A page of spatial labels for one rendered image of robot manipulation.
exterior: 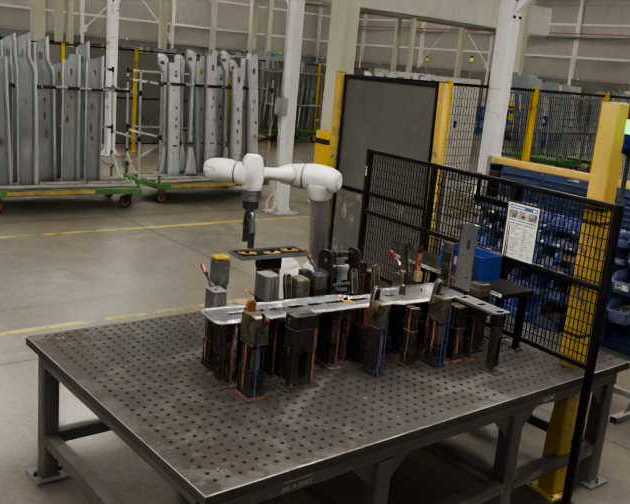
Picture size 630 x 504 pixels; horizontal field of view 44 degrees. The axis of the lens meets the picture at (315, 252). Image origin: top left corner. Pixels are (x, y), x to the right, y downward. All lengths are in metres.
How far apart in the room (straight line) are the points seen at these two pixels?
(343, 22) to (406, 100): 5.37
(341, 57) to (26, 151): 4.46
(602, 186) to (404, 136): 2.57
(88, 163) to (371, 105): 5.14
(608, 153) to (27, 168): 7.65
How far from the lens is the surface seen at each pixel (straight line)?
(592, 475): 4.62
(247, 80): 11.87
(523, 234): 4.20
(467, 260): 4.09
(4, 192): 9.95
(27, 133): 10.19
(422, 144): 6.08
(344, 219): 6.77
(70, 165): 10.62
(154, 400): 3.26
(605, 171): 3.94
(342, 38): 11.48
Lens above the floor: 2.06
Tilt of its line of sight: 14 degrees down
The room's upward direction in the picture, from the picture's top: 5 degrees clockwise
